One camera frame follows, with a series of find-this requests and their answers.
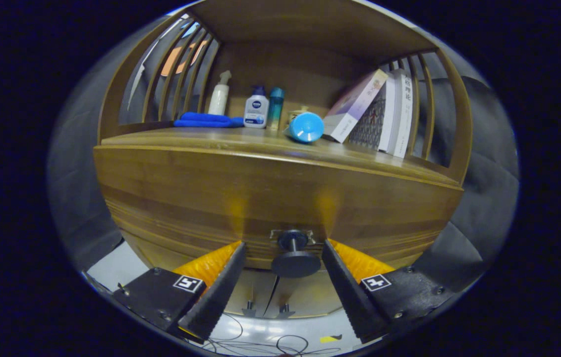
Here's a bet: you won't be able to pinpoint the teal glass bottle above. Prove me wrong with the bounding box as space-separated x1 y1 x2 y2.
267 87 285 131

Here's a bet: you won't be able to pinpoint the beige lidded teacup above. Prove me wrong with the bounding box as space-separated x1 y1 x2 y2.
288 106 311 124

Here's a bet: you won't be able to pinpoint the white pump bottle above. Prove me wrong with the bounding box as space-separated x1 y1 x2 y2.
208 70 232 116

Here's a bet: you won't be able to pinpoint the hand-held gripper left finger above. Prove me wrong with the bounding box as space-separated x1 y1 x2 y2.
112 241 247 343

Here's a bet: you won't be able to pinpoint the white lotion bottle blue cap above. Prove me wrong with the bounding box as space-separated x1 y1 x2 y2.
243 85 270 129

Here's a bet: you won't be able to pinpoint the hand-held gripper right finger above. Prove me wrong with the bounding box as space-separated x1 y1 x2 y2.
321 239 455 344

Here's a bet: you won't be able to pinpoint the wooden drawer with black knob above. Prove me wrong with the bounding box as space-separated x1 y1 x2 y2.
95 149 463 278

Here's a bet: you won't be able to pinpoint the plain white book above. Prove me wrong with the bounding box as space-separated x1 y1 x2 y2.
378 69 401 153

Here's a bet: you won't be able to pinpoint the wooden countertop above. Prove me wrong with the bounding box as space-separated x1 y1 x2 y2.
93 126 464 188

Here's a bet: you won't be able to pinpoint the blue folded towel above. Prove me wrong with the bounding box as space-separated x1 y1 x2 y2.
173 112 245 128

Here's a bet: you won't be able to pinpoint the blue cosmetic tube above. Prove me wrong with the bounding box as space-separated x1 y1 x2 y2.
284 112 325 144

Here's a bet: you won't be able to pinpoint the wooden cabinet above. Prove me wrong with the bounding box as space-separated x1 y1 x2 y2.
93 0 474 320

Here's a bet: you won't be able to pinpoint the wooden cabinet door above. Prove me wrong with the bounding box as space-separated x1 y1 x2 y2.
224 269 280 318
262 270 348 319

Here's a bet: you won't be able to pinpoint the dark patterned cover book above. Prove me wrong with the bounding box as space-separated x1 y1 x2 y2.
349 84 388 149

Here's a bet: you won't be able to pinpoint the purple cover book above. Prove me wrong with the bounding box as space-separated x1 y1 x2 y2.
322 69 389 144

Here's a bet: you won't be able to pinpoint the black floor cables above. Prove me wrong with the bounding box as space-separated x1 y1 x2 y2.
189 312 343 357

